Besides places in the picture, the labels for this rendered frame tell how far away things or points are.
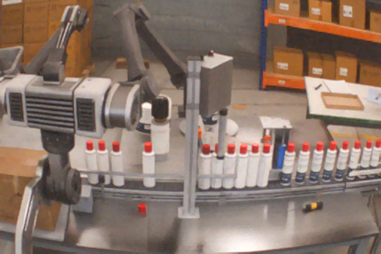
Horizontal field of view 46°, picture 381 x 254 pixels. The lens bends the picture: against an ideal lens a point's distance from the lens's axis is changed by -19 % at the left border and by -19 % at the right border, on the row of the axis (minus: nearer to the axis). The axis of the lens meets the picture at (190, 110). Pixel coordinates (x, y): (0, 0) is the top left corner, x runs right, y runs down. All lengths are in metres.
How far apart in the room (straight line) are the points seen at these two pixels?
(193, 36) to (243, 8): 0.77
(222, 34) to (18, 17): 2.78
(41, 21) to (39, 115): 4.01
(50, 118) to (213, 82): 0.66
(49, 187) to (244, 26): 5.13
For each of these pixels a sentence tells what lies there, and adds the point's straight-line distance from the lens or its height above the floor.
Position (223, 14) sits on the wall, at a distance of 6.64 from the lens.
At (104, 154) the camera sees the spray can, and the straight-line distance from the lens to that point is 2.27.
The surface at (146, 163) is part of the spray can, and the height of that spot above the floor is 1.00.
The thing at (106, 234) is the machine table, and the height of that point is 0.83.
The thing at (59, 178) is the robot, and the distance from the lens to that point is 1.79.
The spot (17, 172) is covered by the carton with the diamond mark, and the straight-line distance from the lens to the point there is 1.99.
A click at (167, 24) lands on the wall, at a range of 6.78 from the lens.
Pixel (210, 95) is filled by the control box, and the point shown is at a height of 1.37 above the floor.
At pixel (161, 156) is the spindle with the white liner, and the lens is 2.55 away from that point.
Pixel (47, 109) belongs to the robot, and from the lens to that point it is 1.68.
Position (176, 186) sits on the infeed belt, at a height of 0.88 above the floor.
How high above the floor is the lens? 2.09
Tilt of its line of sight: 23 degrees down
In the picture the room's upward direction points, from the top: 2 degrees clockwise
